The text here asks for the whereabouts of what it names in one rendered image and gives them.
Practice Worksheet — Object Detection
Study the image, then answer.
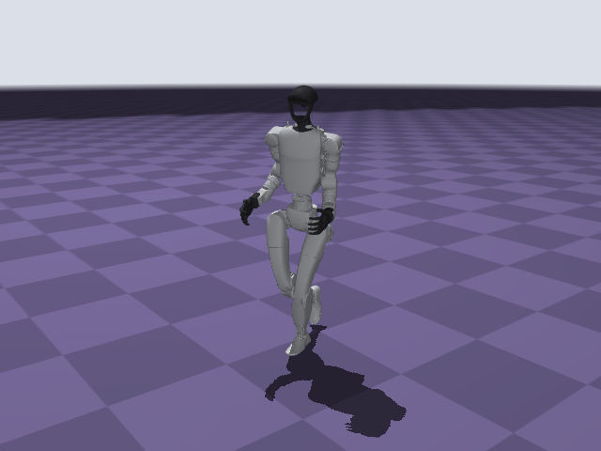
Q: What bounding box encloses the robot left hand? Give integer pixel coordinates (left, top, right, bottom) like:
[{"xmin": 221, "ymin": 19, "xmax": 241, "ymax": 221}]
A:
[{"xmin": 308, "ymin": 208, "xmax": 333, "ymax": 235}]

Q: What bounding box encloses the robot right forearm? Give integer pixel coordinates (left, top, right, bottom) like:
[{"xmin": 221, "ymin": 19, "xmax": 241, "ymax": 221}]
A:
[{"xmin": 257, "ymin": 169, "xmax": 281, "ymax": 205}]

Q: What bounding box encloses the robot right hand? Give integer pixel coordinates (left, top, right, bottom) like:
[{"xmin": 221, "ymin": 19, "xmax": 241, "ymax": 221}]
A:
[{"xmin": 239, "ymin": 193, "xmax": 260, "ymax": 226}]

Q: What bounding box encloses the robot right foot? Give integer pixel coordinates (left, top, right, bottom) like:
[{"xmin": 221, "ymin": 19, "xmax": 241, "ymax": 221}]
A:
[{"xmin": 309, "ymin": 286, "xmax": 321, "ymax": 324}]

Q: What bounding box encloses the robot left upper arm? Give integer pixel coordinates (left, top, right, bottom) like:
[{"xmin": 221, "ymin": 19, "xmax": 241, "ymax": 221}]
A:
[{"xmin": 320, "ymin": 132, "xmax": 343, "ymax": 190}]

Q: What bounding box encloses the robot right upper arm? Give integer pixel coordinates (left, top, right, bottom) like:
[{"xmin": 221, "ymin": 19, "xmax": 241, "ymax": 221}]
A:
[{"xmin": 265, "ymin": 126, "xmax": 283, "ymax": 179}]

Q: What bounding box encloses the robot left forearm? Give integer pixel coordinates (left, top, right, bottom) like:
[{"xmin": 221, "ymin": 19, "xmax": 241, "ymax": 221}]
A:
[{"xmin": 322, "ymin": 177, "xmax": 337, "ymax": 220}]

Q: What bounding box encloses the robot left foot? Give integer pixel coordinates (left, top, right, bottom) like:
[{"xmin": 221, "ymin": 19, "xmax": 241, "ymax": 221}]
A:
[{"xmin": 285, "ymin": 333, "xmax": 311, "ymax": 356}]

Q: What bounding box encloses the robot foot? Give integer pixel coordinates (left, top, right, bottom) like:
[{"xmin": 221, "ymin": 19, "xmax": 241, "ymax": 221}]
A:
[
  {"xmin": 309, "ymin": 286, "xmax": 321, "ymax": 324},
  {"xmin": 285, "ymin": 333, "xmax": 311, "ymax": 356}
]

